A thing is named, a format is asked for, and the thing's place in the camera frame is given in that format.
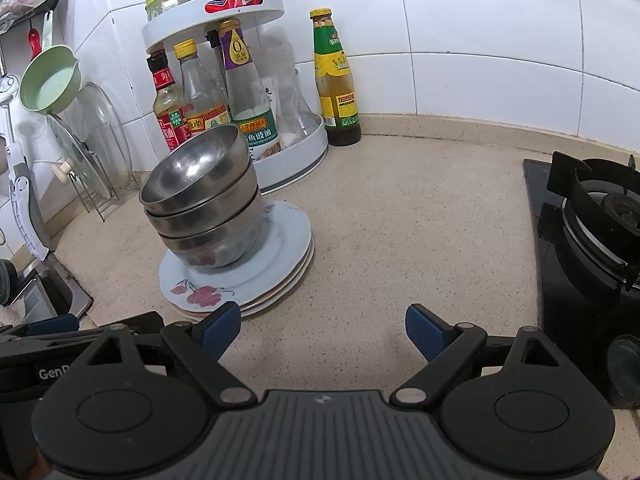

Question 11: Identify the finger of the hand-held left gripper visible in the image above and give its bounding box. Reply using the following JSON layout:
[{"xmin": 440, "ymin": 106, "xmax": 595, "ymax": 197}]
[
  {"xmin": 0, "ymin": 313, "xmax": 81, "ymax": 343},
  {"xmin": 0, "ymin": 311, "xmax": 167, "ymax": 357}
]

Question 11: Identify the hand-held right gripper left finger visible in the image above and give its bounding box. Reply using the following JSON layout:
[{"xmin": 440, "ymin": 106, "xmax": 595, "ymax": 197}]
[{"xmin": 74, "ymin": 301, "xmax": 258, "ymax": 409}]

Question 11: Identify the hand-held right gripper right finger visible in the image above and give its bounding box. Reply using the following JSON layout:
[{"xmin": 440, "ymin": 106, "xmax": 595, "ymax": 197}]
[{"xmin": 390, "ymin": 303, "xmax": 569, "ymax": 407}]

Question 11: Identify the white floral plate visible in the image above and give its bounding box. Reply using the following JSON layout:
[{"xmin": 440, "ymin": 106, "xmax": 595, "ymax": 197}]
[
  {"xmin": 172, "ymin": 255, "xmax": 315, "ymax": 321},
  {"xmin": 167, "ymin": 240, "xmax": 315, "ymax": 317},
  {"xmin": 159, "ymin": 200, "xmax": 313, "ymax": 311}
]

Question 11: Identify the stainless steel bowl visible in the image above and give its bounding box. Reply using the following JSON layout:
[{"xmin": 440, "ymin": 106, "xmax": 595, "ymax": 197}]
[
  {"xmin": 145, "ymin": 170, "xmax": 261, "ymax": 233},
  {"xmin": 139, "ymin": 124, "xmax": 253, "ymax": 213},
  {"xmin": 156, "ymin": 195, "xmax": 265, "ymax": 268}
]

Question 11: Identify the steel sink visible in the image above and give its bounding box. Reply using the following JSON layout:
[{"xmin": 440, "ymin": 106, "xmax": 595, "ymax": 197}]
[{"xmin": 0, "ymin": 255, "xmax": 94, "ymax": 333}]

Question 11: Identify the white plastic utensil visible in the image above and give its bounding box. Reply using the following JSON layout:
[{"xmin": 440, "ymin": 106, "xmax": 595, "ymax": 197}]
[{"xmin": 0, "ymin": 132, "xmax": 51, "ymax": 261}]

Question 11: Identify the black gas stove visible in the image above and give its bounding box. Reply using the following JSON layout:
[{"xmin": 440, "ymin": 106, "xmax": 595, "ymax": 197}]
[{"xmin": 523, "ymin": 152, "xmax": 640, "ymax": 408}]

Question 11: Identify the glass lid with cream knob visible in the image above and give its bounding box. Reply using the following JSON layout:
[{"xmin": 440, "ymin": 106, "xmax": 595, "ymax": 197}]
[{"xmin": 47, "ymin": 110, "xmax": 112, "ymax": 201}]

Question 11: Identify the white two-tier spice rack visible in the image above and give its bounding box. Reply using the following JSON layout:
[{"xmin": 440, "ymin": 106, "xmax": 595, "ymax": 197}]
[{"xmin": 141, "ymin": 0, "xmax": 330, "ymax": 196}]

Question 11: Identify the glass pot lid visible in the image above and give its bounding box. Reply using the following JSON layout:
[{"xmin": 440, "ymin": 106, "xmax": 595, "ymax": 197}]
[{"xmin": 75, "ymin": 82, "xmax": 133, "ymax": 192}]

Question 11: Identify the purple label soy sauce bottle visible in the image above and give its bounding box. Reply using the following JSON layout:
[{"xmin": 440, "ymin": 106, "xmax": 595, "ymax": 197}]
[{"xmin": 217, "ymin": 19, "xmax": 282, "ymax": 161}]

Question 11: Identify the red cap soy sauce bottle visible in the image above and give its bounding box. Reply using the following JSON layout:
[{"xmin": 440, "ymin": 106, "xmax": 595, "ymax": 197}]
[{"xmin": 146, "ymin": 50, "xmax": 193, "ymax": 153}]

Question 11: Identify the clear container with paper label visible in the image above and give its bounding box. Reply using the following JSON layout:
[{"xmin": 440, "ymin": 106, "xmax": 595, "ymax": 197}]
[{"xmin": 260, "ymin": 77, "xmax": 281, "ymax": 113}]

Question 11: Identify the green yellow label sauce bottle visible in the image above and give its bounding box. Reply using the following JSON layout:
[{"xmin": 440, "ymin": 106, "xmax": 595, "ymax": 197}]
[{"xmin": 309, "ymin": 8, "xmax": 362, "ymax": 147}]

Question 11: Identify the green saucepan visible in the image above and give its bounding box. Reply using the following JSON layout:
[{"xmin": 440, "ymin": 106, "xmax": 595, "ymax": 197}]
[{"xmin": 19, "ymin": 10, "xmax": 82, "ymax": 115}]

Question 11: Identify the yellow cap vinegar bottle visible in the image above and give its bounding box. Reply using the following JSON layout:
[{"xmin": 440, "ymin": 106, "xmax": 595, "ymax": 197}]
[{"xmin": 173, "ymin": 40, "xmax": 232, "ymax": 136}]

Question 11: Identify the clear bottle with white neck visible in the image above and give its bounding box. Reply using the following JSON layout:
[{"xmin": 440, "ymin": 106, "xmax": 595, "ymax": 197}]
[{"xmin": 275, "ymin": 45, "xmax": 321, "ymax": 138}]

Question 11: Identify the wire lid rack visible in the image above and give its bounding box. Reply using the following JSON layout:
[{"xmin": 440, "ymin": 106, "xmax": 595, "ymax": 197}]
[{"xmin": 70, "ymin": 175, "xmax": 141, "ymax": 222}]

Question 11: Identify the cluttered wall shelf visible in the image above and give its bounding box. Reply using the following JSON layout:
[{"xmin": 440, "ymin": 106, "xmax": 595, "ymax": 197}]
[{"xmin": 0, "ymin": 0, "xmax": 63, "ymax": 36}]

